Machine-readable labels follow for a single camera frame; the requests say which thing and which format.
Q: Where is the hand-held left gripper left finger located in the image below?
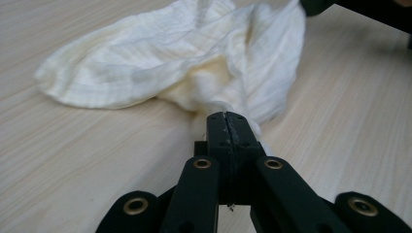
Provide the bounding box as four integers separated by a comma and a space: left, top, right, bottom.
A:
206, 111, 234, 206

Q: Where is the cream white cloth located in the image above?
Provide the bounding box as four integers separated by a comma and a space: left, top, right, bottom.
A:
33, 0, 307, 156

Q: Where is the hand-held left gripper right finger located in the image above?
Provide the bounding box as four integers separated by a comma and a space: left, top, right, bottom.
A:
225, 111, 266, 206

